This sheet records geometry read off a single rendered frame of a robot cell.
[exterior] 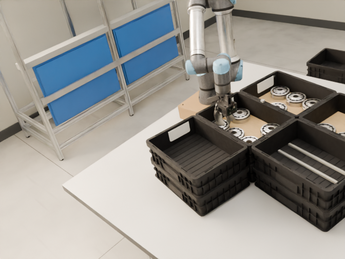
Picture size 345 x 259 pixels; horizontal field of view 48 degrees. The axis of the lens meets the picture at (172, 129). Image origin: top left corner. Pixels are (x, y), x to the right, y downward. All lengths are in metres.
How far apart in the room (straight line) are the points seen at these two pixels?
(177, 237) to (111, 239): 1.11
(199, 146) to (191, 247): 0.52
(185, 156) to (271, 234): 0.54
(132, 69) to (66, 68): 0.70
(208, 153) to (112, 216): 0.53
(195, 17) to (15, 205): 2.10
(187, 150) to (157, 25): 2.19
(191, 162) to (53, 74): 1.81
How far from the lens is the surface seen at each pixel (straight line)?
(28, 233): 3.08
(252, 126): 2.02
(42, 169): 3.62
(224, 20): 2.14
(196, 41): 2.00
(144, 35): 3.83
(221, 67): 1.82
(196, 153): 1.88
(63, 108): 3.47
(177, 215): 1.79
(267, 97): 2.25
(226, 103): 1.89
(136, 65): 3.82
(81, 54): 3.44
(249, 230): 1.69
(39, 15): 4.20
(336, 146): 1.80
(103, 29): 3.53
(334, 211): 1.64
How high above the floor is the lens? 1.98
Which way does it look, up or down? 34 degrees down
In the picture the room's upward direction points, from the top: 12 degrees counter-clockwise
